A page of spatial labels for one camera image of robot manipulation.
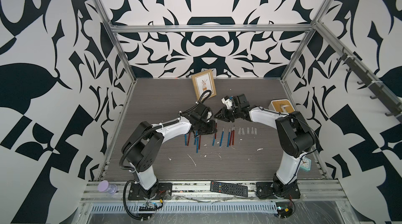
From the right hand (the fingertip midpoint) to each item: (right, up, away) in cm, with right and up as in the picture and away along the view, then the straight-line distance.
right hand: (214, 114), depth 92 cm
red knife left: (-15, -14, -1) cm, 20 cm away
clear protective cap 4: (+24, -10, +1) cm, 26 cm away
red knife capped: (0, -10, -5) cm, 11 cm away
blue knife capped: (-10, -15, -3) cm, 19 cm away
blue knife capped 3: (+8, -13, -1) cm, 16 cm away
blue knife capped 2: (+4, -13, -1) cm, 14 cm away
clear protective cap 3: (+23, -10, +1) cm, 25 cm away
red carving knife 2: (+9, -13, -1) cm, 16 cm away
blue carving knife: (-1, -15, -1) cm, 15 cm away
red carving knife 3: (+11, -12, +1) cm, 17 cm away
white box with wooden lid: (+43, +5, +6) cm, 43 cm away
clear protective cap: (+15, -11, +1) cm, 18 cm away
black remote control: (+10, -33, -19) cm, 39 cm away
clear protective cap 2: (+17, -10, +1) cm, 20 cm away
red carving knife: (-9, -15, -2) cm, 17 cm away
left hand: (+1, -7, -5) cm, 8 cm away
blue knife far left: (-16, -14, -1) cm, 22 cm away
